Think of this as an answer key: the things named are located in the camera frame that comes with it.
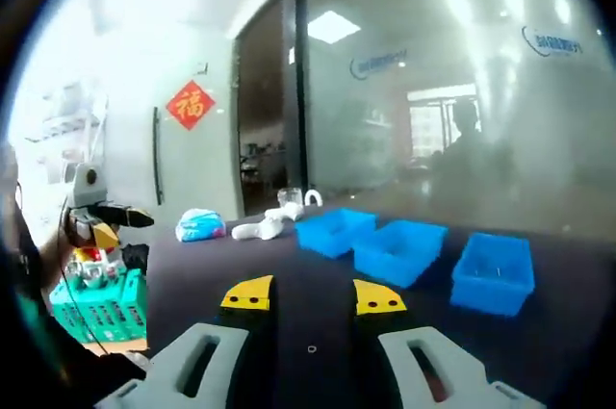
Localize colourful snack packets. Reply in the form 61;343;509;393
66;247;126;290

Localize black door handle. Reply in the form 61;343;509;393
152;107;165;207

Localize blue plastic bin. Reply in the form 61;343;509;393
352;219;449;290
294;208;379;260
450;232;536;318

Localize red diamond paper decoration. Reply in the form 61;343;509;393
166;80;217;132

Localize blue white tissue packet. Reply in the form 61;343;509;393
174;208;227;243

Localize thin black cable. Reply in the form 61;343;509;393
56;196;110;357

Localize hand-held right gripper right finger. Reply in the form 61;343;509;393
350;277;548;409

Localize green printed crate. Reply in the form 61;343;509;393
47;268;148;344

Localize person's dark jacket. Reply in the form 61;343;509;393
0;235;148;409

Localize pale wall rack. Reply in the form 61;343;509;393
26;81;97;141

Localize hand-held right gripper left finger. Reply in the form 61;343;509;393
93;274;279;409

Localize clear glass mug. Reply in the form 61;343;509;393
277;186;304;211

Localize small black bag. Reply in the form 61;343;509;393
122;243;150;270

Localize dark door frame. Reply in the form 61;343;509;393
282;0;310;193

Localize blue glass logo sticker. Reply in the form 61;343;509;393
522;26;586;58
349;48;410;81

